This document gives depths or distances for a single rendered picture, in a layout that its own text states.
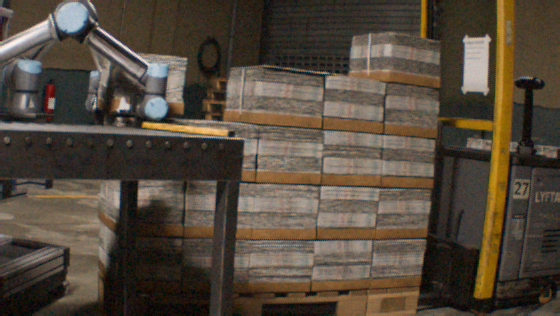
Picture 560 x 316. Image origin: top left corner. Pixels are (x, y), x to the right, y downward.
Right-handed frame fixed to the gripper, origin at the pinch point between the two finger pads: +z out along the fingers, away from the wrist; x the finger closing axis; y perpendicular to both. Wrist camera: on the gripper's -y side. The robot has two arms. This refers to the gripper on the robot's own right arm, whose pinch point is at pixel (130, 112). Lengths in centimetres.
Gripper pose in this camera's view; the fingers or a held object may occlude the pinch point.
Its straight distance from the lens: 293.9
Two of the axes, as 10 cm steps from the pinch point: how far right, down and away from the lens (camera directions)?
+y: 1.0, -9.9, -0.5
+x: -8.9, -0.6, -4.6
